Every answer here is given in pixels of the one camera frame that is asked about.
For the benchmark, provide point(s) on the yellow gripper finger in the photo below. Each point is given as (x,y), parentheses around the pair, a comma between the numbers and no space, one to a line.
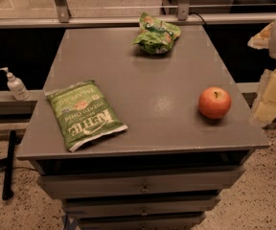
(261,40)
(263,111)

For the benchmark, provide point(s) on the green rice chip bag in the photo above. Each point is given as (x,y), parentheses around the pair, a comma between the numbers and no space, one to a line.
(156,36)

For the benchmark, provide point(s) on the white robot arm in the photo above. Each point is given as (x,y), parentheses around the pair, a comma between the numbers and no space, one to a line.
(272,42)

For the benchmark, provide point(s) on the green Kettle potato chips bag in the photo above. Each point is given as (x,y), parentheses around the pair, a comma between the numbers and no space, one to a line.
(83,113)

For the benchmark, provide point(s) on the red apple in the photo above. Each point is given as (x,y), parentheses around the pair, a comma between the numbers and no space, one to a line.
(214,103)

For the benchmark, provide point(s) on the grey drawer cabinet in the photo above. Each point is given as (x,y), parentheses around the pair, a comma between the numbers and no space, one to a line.
(156,97)

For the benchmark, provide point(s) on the middle grey drawer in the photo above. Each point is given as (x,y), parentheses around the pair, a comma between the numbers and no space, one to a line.
(141,207)

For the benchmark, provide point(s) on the grey drawer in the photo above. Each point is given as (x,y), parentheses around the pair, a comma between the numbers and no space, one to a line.
(134,183)
(142,223)
(141,207)

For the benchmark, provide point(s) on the bottom grey drawer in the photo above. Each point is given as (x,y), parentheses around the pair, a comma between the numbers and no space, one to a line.
(142,223)

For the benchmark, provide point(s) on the grey metal railing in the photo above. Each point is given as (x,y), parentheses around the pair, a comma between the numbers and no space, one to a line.
(89,13)

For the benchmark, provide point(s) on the top grey drawer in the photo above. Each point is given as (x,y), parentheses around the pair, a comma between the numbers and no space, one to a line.
(134,183)

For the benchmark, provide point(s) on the white pump sanitizer bottle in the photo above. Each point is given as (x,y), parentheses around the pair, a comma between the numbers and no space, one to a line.
(16,85)

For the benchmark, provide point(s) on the black metal stand leg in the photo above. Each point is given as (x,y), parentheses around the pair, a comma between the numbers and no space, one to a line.
(7,188)

